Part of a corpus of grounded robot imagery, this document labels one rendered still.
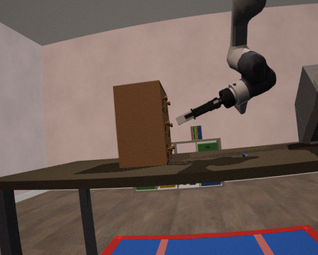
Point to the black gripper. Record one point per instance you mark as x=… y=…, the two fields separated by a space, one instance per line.
x=226 y=98

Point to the brown wooden chest of drawers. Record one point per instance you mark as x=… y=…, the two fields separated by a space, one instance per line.
x=139 y=124

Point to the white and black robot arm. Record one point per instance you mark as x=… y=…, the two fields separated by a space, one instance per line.
x=257 y=76

